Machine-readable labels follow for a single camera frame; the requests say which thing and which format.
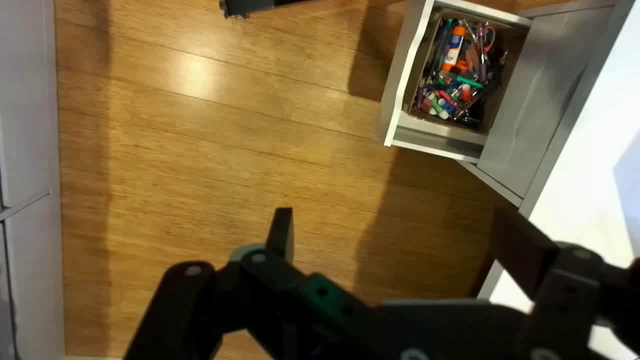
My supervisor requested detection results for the black furniture foot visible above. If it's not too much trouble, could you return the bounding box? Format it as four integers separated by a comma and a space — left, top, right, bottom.
218, 0, 276, 19

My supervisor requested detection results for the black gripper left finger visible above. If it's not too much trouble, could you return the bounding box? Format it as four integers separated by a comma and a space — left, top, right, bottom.
122, 206, 402, 360

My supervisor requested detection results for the white cupboard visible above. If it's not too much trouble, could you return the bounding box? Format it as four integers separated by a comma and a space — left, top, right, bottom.
0, 0, 66, 360

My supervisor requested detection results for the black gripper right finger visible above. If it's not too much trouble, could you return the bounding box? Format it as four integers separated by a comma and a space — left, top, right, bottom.
491, 206, 640, 360

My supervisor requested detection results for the white open drawer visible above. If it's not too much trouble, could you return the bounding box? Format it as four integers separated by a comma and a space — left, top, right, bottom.
380, 0, 537, 164

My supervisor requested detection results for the gray cabinet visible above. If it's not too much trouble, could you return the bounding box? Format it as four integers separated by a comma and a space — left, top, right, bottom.
458, 0, 636, 216

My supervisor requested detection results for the pile of colourful pens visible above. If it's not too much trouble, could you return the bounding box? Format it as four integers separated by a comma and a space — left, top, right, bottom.
408, 16, 508, 127

